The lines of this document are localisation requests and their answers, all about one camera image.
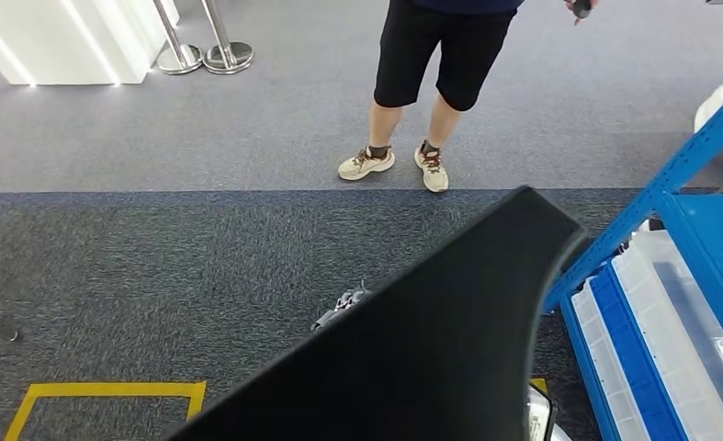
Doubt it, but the person's left hand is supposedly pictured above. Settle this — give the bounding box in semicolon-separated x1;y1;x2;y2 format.
564;0;600;27

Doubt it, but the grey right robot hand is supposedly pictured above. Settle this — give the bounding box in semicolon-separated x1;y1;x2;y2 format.
310;280;372;334

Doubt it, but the black plastic plate frame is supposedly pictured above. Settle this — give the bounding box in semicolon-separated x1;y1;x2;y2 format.
165;185;587;441

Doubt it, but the blue metal shelf rack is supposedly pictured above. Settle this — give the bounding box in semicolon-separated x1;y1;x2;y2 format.
540;75;723;441

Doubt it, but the person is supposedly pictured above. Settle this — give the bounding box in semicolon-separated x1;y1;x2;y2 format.
336;0;600;195

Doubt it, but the white plastic bin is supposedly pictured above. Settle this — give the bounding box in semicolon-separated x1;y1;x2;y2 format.
613;230;723;441
570;277;651;441

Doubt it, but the white lit display block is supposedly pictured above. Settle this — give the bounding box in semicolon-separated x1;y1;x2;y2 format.
0;0;181;87

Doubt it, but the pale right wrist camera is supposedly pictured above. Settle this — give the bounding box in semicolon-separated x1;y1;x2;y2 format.
525;381;559;441

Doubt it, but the chrome stanchion post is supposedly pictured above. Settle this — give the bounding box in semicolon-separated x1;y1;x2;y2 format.
151;0;205;76
198;0;255;76

